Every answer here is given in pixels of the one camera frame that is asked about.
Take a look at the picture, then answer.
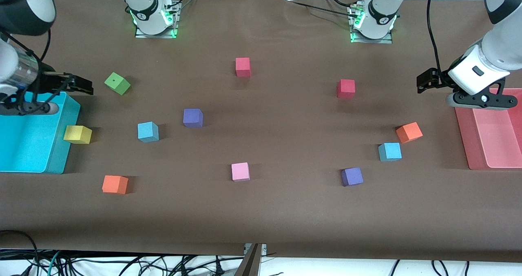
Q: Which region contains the purple foam block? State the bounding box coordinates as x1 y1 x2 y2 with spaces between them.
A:
183 108 203 128
341 167 364 187

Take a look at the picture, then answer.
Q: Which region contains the green foam block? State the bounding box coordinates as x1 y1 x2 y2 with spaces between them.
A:
104 72 132 96

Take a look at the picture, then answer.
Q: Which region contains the silver metal bracket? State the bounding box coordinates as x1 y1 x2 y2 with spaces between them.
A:
243 243 268 255

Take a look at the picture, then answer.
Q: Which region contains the black looped floor cable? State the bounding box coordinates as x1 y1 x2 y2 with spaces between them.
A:
0 230 40 276

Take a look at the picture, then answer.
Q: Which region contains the orange foam block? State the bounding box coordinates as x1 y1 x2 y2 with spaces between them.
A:
102 175 129 195
396 122 423 144

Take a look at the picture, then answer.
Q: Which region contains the pink plastic bin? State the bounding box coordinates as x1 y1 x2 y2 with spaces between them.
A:
454 88 522 171

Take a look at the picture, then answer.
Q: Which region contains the red foam block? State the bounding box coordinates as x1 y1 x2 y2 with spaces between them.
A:
235 57 251 78
337 79 356 99

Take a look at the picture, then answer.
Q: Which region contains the brown table cloth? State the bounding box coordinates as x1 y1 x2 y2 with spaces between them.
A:
0 0 522 263

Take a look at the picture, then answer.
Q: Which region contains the dark metal bar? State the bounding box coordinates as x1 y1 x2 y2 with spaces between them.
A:
234 243 262 276

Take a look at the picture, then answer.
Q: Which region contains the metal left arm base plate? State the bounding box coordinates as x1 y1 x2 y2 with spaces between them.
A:
351 31 394 44

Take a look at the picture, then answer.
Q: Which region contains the cyan plastic bin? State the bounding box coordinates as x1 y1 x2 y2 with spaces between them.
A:
0 91 81 174

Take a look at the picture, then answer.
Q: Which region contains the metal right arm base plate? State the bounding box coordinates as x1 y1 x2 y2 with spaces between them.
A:
135 23 179 39

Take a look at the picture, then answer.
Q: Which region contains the yellow foam block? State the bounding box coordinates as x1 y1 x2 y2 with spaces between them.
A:
63 125 93 145

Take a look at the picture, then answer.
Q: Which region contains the teal floor cable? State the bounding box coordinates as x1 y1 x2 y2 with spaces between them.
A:
46 250 62 276

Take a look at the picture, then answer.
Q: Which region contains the pink foam block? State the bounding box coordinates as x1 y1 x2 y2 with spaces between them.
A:
231 162 250 182

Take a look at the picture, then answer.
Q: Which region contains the blue foam block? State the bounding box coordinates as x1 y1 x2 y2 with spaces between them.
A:
378 142 403 162
137 121 159 143

